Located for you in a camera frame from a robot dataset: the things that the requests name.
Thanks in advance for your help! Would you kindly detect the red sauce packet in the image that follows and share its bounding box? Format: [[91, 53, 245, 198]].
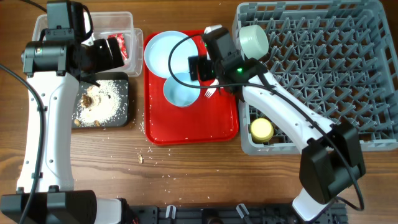
[[108, 33, 127, 61]]

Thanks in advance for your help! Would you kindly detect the food scrap on table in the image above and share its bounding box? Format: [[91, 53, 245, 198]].
[[138, 154, 144, 164]]

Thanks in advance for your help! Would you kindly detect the black mounting rail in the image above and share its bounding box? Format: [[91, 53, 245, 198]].
[[124, 203, 348, 224]]

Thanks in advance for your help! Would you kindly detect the white plastic fork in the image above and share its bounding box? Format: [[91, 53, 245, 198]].
[[205, 79, 219, 98]]

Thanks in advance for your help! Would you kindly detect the clear plastic bin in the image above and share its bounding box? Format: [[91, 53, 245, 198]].
[[21, 5, 142, 81]]

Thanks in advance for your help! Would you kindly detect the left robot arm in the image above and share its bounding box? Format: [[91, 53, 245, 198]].
[[1, 1, 134, 223]]

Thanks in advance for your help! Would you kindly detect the yellow plastic cup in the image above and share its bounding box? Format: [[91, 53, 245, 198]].
[[250, 118, 274, 144]]

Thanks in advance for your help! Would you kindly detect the light blue plate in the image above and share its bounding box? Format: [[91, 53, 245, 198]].
[[144, 30, 198, 78]]

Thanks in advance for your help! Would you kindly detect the red serving tray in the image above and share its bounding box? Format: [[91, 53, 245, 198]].
[[143, 29, 239, 146]]

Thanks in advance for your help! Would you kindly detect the grey dishwasher rack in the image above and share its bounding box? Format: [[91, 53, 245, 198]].
[[233, 1, 397, 151]]

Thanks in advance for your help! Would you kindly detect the black plastic tray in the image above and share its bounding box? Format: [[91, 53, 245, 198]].
[[72, 72, 129, 129]]

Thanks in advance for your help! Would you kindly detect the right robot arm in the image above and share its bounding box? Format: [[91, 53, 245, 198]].
[[201, 26, 366, 222]]

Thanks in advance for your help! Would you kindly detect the light blue bowl with food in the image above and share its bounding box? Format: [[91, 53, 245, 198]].
[[163, 77, 201, 108]]

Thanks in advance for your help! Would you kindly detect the food waste pile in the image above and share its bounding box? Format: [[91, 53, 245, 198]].
[[72, 80, 123, 127]]

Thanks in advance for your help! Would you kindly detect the mint green bowl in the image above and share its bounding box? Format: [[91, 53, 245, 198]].
[[239, 25, 269, 60]]

